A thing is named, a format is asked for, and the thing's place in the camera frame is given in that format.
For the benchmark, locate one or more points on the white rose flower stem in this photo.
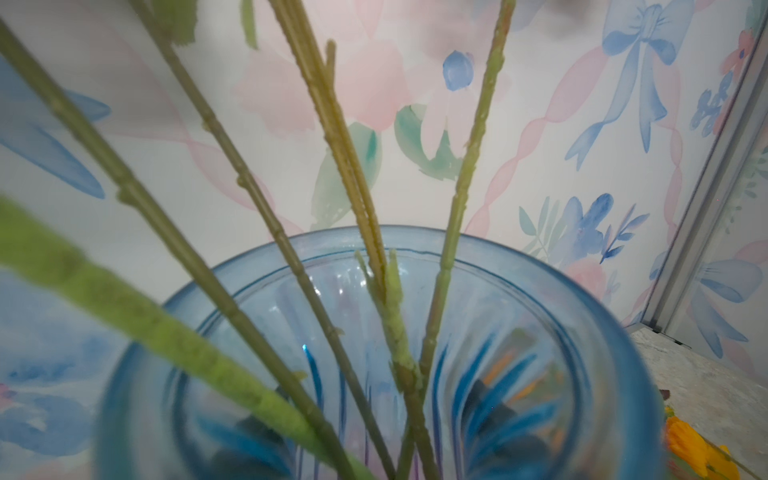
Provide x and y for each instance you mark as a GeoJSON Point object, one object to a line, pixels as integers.
{"type": "Point", "coordinates": [133, 193]}

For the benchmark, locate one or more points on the aluminium corner post right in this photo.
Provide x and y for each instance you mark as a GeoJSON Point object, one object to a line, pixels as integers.
{"type": "Point", "coordinates": [742, 126]}

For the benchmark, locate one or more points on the white lisianthus flower stem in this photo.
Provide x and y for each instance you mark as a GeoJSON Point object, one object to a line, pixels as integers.
{"type": "Point", "coordinates": [44, 258]}

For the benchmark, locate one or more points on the orange poppy flower spray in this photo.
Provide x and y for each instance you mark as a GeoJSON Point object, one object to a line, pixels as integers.
{"type": "Point", "coordinates": [317, 69]}

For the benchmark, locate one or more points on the orange ranunculus flower spray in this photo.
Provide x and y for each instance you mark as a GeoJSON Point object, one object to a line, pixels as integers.
{"type": "Point", "coordinates": [692, 457]}

